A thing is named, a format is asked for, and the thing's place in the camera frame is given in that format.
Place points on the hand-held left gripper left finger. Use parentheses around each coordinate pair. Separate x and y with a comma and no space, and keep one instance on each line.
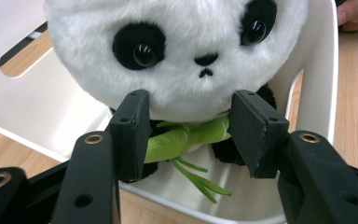
(130,137)

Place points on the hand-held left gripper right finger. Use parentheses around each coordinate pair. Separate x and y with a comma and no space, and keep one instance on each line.
(256,133)

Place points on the panda plush toy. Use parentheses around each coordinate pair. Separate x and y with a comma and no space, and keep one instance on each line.
(174,56)

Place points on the white plastic storage bin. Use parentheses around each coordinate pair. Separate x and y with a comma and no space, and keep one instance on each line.
(43,102)

